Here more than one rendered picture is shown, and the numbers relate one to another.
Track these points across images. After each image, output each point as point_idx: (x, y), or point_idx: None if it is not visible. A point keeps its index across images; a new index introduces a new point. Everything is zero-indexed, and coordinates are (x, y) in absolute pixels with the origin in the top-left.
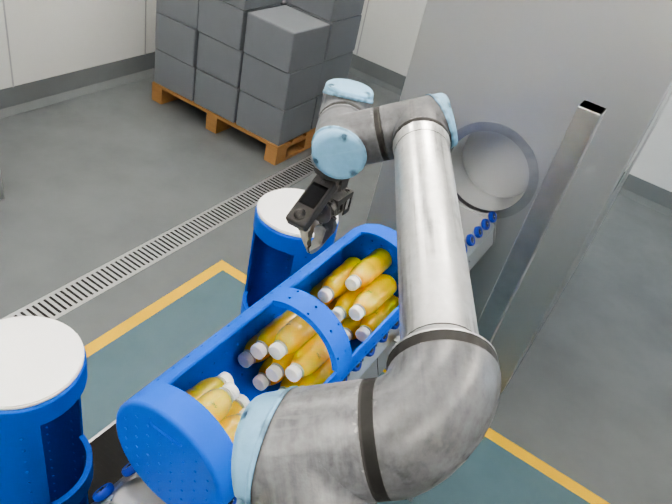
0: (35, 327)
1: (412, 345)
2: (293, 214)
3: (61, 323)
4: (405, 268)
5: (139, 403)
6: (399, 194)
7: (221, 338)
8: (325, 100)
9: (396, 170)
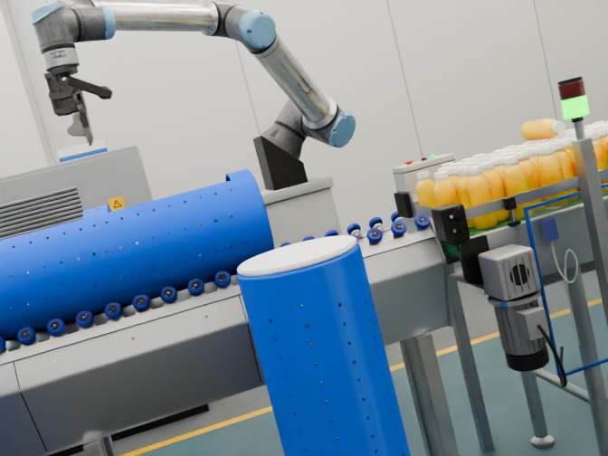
0: (265, 265)
1: (215, 3)
2: (108, 88)
3: (241, 270)
4: (183, 9)
5: (253, 176)
6: (141, 9)
7: (171, 196)
8: (63, 12)
9: (122, 11)
